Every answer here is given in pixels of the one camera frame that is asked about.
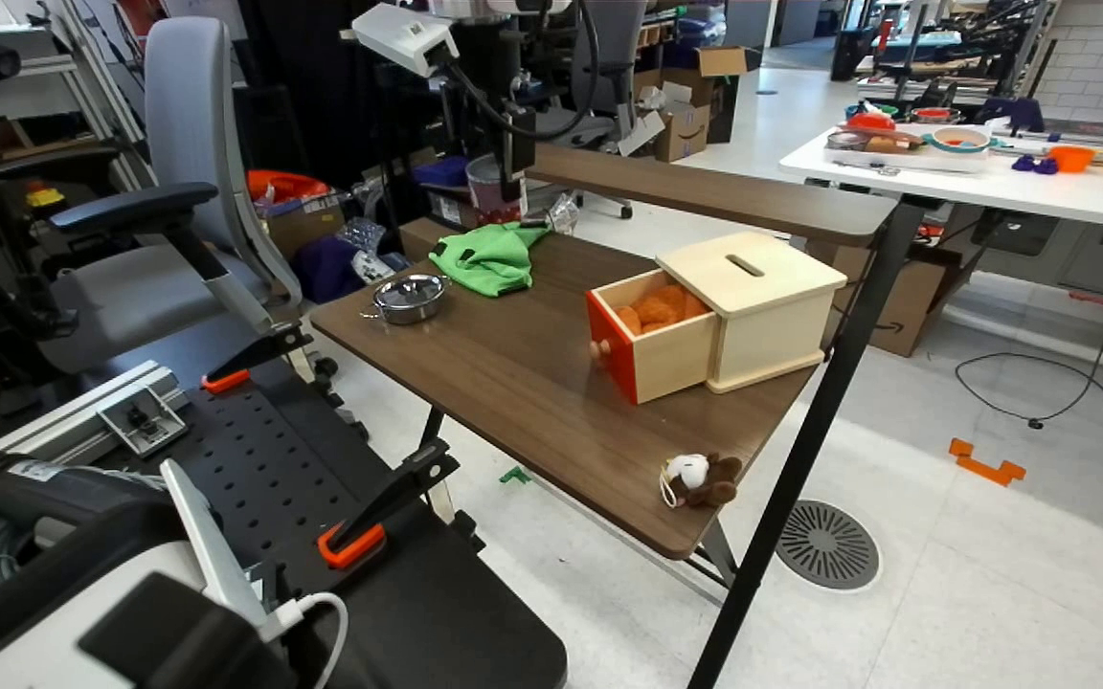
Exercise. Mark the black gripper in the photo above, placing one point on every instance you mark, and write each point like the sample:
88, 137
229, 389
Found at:
514, 77

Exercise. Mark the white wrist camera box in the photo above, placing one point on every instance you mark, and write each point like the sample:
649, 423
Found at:
400, 37

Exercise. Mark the brown and white plush toy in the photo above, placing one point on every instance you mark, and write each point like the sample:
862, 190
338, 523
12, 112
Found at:
703, 478

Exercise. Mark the orange bowl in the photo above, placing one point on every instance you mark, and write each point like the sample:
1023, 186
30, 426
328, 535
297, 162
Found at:
1072, 159

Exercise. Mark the black flat device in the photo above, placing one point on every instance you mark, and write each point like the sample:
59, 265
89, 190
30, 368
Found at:
182, 634

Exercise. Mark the green cloth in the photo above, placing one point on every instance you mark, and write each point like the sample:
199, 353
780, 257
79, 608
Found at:
488, 257

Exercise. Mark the round metal floor drain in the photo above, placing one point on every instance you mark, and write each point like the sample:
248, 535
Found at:
831, 544

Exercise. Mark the red-fronted wooden drawer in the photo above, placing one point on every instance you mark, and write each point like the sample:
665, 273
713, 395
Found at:
649, 348

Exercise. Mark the grey office chair with armrests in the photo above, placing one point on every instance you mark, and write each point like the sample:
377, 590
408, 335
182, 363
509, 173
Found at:
190, 114

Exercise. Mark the cardboard box under desk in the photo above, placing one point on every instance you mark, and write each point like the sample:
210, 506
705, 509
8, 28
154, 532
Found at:
911, 301

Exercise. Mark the red can with grey lid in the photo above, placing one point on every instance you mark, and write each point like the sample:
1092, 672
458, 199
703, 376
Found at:
488, 186

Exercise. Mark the light wooden box with slot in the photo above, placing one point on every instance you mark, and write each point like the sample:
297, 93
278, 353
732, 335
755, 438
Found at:
768, 306

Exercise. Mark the aluminium rail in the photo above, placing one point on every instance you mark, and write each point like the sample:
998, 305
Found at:
79, 414

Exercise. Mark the small steel pot with lid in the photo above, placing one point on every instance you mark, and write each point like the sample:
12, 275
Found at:
412, 297

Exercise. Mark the white table with toys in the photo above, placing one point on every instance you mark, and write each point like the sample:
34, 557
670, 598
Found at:
961, 178

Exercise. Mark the open cardboard boxes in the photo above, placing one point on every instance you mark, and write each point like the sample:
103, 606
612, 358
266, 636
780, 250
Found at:
693, 109

